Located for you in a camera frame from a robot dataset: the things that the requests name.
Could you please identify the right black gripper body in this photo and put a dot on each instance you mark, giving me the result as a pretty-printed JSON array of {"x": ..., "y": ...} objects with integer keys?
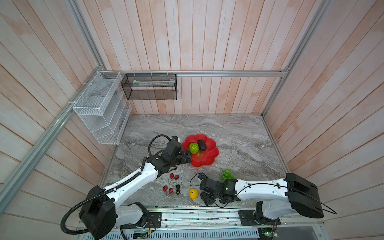
[{"x": 216, "y": 196}]

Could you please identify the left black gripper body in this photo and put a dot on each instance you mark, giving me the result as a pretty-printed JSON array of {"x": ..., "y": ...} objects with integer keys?
[{"x": 175, "y": 160}]

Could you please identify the green bumpy custard apple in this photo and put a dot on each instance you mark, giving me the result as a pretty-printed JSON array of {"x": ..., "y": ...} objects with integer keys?
[{"x": 194, "y": 148}]

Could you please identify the yellow lemon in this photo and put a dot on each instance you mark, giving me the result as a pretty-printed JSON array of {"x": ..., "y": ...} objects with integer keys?
[{"x": 193, "y": 194}]

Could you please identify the dark avocado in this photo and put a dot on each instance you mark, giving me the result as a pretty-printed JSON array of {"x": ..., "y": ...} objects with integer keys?
[{"x": 202, "y": 145}]

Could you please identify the red cherry pair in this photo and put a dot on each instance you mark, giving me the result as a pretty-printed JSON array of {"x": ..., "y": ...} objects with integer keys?
[
  {"x": 168, "y": 190},
  {"x": 173, "y": 178}
]

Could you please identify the green grape bunch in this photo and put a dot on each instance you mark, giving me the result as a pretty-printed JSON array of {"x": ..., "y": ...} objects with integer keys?
[{"x": 227, "y": 174}]

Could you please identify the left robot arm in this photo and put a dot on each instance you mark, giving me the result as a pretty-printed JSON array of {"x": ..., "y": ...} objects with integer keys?
[{"x": 104, "y": 209}]

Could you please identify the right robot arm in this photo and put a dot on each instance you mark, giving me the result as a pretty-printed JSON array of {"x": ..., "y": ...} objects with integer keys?
[{"x": 277, "y": 198}]

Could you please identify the red flower-shaped fruit bowl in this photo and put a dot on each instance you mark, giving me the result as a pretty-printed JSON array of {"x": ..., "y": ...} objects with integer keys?
[{"x": 206, "y": 158}]

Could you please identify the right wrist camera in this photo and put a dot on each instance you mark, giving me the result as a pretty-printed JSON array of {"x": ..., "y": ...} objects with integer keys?
[{"x": 202, "y": 176}]

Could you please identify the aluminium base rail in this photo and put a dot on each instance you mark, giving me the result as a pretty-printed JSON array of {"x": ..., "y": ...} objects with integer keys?
[{"x": 195, "y": 218}]

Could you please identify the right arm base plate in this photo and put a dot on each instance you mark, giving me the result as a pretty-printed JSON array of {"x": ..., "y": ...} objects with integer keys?
[{"x": 253, "y": 218}]

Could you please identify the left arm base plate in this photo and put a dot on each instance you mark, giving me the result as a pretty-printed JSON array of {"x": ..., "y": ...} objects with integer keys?
[{"x": 152, "y": 220}]

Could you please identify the black wire mesh basket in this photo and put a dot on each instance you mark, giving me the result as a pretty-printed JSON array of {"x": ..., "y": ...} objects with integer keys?
[{"x": 139, "y": 87}]

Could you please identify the white wire mesh shelf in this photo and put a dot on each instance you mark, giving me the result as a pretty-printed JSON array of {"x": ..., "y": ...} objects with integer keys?
[{"x": 103, "y": 108}]

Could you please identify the horizontal aluminium frame bar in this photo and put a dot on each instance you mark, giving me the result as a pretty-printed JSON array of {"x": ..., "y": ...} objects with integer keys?
[{"x": 230, "y": 73}]

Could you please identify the left aluminium frame bar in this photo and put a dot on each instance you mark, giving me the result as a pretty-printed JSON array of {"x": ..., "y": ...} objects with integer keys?
[{"x": 20, "y": 175}]

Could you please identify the right aluminium frame bar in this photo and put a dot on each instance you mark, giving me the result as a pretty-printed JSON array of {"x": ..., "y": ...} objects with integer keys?
[{"x": 310, "y": 30}]

